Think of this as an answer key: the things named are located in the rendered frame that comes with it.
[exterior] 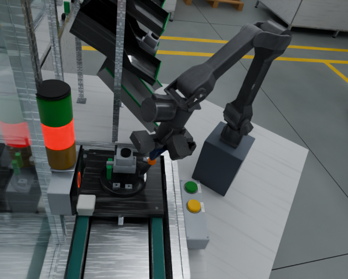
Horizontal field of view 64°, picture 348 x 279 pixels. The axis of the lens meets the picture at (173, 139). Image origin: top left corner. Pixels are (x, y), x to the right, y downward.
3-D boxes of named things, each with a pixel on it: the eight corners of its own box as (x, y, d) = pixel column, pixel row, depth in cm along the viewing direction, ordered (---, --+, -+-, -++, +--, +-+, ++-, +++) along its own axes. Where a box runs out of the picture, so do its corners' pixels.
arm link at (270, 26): (275, 17, 72) (259, 18, 68) (297, 30, 68) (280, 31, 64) (232, 115, 93) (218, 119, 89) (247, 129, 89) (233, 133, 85)
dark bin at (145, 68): (157, 66, 97) (170, 50, 93) (152, 86, 87) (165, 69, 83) (84, 16, 88) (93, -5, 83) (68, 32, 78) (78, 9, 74)
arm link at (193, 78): (268, 29, 74) (263, -4, 65) (291, 43, 69) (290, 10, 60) (185, 101, 75) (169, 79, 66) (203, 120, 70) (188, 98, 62)
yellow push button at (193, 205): (198, 202, 87) (200, 199, 86) (200, 213, 84) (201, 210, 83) (186, 202, 86) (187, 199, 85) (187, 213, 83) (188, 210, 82)
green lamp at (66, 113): (75, 109, 46) (73, 84, 43) (69, 129, 43) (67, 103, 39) (43, 106, 45) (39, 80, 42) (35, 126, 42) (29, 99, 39)
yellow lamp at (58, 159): (78, 150, 53) (77, 131, 50) (73, 170, 49) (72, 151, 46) (51, 148, 52) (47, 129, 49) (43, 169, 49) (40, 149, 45)
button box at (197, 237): (195, 190, 97) (200, 179, 93) (204, 249, 82) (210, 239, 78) (175, 189, 96) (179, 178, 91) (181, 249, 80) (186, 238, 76)
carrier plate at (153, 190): (159, 157, 98) (160, 153, 97) (162, 217, 81) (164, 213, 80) (89, 153, 94) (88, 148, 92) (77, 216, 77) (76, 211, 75)
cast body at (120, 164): (135, 162, 85) (137, 146, 80) (135, 174, 81) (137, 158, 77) (107, 160, 83) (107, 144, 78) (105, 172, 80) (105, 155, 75)
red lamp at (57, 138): (77, 131, 50) (75, 109, 46) (72, 151, 46) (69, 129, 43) (47, 129, 49) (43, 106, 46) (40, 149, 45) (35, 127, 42)
